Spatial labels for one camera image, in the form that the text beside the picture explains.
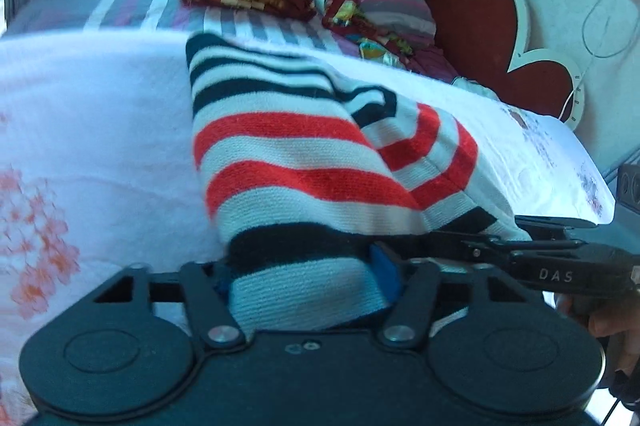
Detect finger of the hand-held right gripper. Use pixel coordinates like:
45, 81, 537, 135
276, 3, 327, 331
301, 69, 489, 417
425, 230, 587, 267
514, 215, 602, 243

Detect colourful printed cloth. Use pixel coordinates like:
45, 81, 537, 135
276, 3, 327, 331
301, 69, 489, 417
322, 0, 417, 67

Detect dark grey box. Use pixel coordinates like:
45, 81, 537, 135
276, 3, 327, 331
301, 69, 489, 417
617, 162, 640, 207

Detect striped knit sweater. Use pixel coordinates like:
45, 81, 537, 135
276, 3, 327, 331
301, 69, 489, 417
185, 32, 533, 333

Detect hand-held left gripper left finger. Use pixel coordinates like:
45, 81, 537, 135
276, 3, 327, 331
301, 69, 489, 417
92, 261, 247, 350

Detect person's right hand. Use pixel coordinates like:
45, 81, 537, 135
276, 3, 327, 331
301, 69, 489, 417
555, 293, 640, 339

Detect bed with striped sheet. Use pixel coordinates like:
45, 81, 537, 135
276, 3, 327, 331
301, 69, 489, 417
4, 0, 462, 84

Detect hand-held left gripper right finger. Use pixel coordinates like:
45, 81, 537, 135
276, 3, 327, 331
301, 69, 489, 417
369, 243, 544, 351

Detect red heart-shaped headboard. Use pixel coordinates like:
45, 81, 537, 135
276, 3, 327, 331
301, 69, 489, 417
397, 0, 587, 130

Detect white floral blanket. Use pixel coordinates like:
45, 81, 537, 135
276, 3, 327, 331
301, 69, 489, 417
0, 28, 617, 413

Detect white wall cable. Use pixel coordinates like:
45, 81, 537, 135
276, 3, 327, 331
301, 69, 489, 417
559, 0, 640, 123

